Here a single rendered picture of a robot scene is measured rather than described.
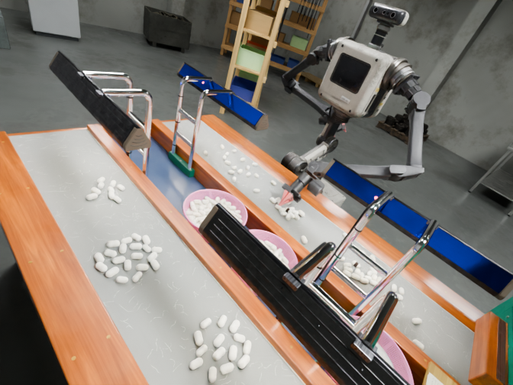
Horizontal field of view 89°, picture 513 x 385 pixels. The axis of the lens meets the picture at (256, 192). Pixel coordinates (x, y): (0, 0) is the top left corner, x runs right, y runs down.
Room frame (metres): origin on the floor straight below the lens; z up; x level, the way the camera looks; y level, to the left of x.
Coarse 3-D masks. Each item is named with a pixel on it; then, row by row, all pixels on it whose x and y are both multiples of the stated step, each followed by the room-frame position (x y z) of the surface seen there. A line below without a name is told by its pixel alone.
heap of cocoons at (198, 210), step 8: (200, 200) 0.86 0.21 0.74; (208, 200) 0.88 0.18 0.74; (216, 200) 0.90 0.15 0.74; (224, 200) 0.92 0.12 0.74; (192, 208) 0.80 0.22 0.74; (200, 208) 0.82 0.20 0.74; (208, 208) 0.84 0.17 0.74; (232, 208) 0.89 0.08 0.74; (192, 216) 0.76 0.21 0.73; (200, 216) 0.79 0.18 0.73; (240, 216) 0.86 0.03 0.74; (200, 224) 0.74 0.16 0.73
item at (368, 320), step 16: (320, 256) 0.39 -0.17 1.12; (288, 272) 0.33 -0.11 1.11; (304, 272) 0.34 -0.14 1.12; (320, 272) 0.46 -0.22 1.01; (320, 288) 0.45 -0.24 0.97; (336, 304) 0.42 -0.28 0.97; (384, 304) 0.34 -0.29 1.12; (352, 320) 0.39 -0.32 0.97; (368, 320) 0.37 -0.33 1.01; (384, 320) 0.30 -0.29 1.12; (368, 336) 0.26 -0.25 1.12; (368, 352) 0.24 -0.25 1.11
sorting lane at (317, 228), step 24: (216, 144) 1.39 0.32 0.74; (216, 168) 1.15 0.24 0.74; (240, 168) 1.23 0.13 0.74; (264, 192) 1.09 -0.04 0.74; (312, 216) 1.05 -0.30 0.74; (312, 240) 0.88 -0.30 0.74; (336, 240) 0.94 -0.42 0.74; (360, 264) 0.84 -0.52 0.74; (384, 264) 0.90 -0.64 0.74; (408, 288) 0.81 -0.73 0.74; (408, 312) 0.68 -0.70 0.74; (432, 312) 0.73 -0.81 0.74; (408, 336) 0.58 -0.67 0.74; (432, 336) 0.62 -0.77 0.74; (456, 336) 0.66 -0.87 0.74; (456, 360) 0.56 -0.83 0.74
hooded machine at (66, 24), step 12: (24, 0) 4.36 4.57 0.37; (36, 0) 4.13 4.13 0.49; (48, 0) 4.24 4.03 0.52; (60, 0) 4.35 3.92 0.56; (72, 0) 4.46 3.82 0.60; (36, 12) 4.11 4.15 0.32; (48, 12) 4.22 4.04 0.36; (60, 12) 4.34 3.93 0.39; (72, 12) 4.45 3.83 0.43; (36, 24) 4.09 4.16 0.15; (48, 24) 4.21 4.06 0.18; (60, 24) 4.32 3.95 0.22; (72, 24) 4.44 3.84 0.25; (48, 36) 4.22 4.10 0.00; (60, 36) 4.34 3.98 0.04; (72, 36) 4.43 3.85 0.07
